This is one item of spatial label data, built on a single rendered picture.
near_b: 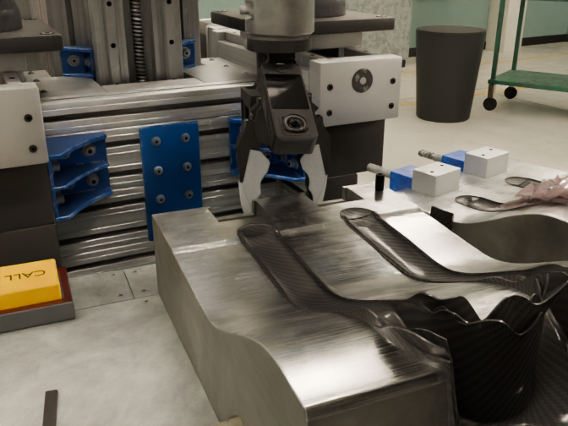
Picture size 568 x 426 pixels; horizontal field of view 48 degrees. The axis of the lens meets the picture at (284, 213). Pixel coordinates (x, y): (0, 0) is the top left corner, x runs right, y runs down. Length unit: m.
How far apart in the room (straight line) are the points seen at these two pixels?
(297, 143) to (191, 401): 0.26
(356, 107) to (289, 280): 0.44
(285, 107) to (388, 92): 0.32
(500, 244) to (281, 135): 0.26
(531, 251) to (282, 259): 0.26
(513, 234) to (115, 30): 0.64
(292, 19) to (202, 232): 0.24
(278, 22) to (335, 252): 0.25
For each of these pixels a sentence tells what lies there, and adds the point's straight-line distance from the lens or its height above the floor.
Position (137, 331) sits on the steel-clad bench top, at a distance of 0.63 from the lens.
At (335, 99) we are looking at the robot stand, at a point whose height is 0.94.
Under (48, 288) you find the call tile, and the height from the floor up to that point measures 0.83.
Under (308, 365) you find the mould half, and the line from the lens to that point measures 0.34.
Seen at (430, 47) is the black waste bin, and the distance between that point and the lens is 4.59.
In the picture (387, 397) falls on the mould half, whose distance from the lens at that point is 0.34.
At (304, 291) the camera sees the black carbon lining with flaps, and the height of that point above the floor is 0.88.
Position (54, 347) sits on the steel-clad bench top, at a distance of 0.63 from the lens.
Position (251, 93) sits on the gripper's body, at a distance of 0.74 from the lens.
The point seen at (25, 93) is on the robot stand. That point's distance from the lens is 0.78.
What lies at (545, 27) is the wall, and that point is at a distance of 9.16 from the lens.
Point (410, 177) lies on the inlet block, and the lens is 0.82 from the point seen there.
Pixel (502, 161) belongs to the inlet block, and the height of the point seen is 0.87.
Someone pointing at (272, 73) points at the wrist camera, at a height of 1.01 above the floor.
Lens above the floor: 1.14
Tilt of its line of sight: 22 degrees down
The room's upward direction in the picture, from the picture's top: straight up
